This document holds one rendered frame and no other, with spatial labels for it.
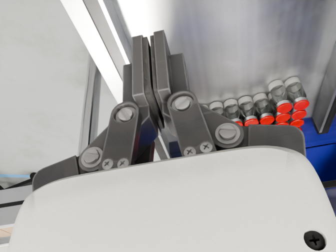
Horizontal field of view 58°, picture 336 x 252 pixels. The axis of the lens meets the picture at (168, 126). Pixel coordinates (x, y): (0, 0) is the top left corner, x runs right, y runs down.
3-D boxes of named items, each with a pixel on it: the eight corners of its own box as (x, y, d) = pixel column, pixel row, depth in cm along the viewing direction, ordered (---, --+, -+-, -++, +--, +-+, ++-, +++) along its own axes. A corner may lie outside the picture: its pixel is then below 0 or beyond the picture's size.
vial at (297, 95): (298, 85, 45) (308, 109, 42) (282, 87, 45) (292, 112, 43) (300, 74, 43) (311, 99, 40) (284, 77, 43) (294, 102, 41)
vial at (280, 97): (282, 87, 45) (292, 112, 43) (267, 90, 45) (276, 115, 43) (284, 77, 43) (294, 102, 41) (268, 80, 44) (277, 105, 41)
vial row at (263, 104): (296, 94, 47) (306, 118, 44) (181, 116, 49) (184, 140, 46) (298, 85, 45) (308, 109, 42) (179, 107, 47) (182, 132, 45)
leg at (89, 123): (114, 16, 125) (107, 191, 80) (94, 21, 126) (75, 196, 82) (106, -4, 117) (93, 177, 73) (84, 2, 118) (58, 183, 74)
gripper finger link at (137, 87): (101, 196, 14) (107, 86, 18) (169, 185, 13) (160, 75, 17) (67, 164, 11) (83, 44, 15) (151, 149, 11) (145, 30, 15)
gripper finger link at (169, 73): (173, 184, 13) (163, 75, 17) (246, 173, 13) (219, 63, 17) (156, 148, 11) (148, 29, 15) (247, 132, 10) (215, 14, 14)
